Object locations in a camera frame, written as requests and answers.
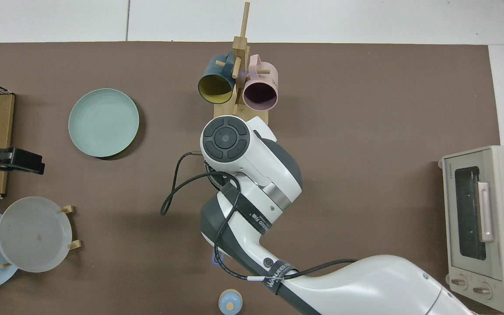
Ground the wooden plate rack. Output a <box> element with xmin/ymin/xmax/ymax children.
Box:
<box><xmin>0</xmin><ymin>205</ymin><xmax>82</xmax><ymax>269</ymax></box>

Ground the translucent white plate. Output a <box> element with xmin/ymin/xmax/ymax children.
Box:
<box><xmin>0</xmin><ymin>196</ymin><xmax>73</xmax><ymax>273</ymax></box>

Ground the pale green plate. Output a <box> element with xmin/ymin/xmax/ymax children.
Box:
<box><xmin>68</xmin><ymin>88</ymin><xmax>140</xmax><ymax>158</ymax></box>

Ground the dark teal cup yellow inside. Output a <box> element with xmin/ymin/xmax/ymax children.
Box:
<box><xmin>198</xmin><ymin>53</ymin><xmax>237</xmax><ymax>105</ymax></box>

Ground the wooden cup stand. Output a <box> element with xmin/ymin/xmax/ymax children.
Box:
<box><xmin>213</xmin><ymin>2</ymin><xmax>270</xmax><ymax>127</ymax></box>

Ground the pink cup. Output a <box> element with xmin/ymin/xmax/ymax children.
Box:
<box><xmin>242</xmin><ymin>54</ymin><xmax>279</xmax><ymax>111</ymax></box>

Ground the small blue round thing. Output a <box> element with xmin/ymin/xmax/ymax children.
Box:
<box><xmin>218</xmin><ymin>289</ymin><xmax>243</xmax><ymax>315</ymax></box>

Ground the brown table cloth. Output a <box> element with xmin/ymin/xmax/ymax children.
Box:
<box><xmin>0</xmin><ymin>42</ymin><xmax>501</xmax><ymax>315</ymax></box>

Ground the black pot blue handle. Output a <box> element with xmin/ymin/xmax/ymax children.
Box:
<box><xmin>204</xmin><ymin>160</ymin><xmax>235</xmax><ymax>268</ymax></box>

